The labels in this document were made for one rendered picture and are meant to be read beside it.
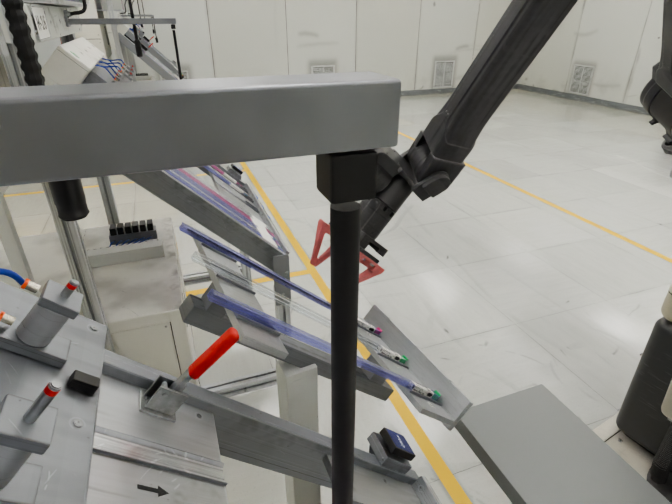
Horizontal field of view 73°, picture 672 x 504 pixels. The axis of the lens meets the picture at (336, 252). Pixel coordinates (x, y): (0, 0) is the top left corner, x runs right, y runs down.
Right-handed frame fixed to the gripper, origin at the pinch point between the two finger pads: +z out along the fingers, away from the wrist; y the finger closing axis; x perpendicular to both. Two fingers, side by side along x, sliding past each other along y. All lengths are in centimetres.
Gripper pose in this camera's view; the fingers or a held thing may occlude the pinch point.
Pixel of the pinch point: (327, 273)
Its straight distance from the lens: 74.7
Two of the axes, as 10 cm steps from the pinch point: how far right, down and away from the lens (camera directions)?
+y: 4.4, 4.1, -8.0
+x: 6.6, 4.5, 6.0
